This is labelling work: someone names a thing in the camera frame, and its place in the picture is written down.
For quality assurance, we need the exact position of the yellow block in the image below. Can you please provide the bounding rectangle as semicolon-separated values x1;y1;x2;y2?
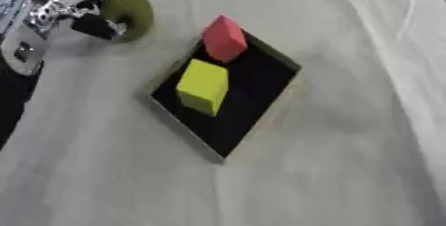
174;58;230;117

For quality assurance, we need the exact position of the red block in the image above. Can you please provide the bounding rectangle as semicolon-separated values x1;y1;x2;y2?
200;14;250;64

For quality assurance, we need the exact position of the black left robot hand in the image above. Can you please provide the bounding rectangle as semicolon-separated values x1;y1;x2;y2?
22;0;129;41

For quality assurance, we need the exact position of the olive green round toy fruit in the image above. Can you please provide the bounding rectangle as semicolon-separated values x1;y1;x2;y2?
99;0;155;43

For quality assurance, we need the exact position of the open box with black inside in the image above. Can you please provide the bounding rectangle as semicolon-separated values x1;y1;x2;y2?
142;29;307;164

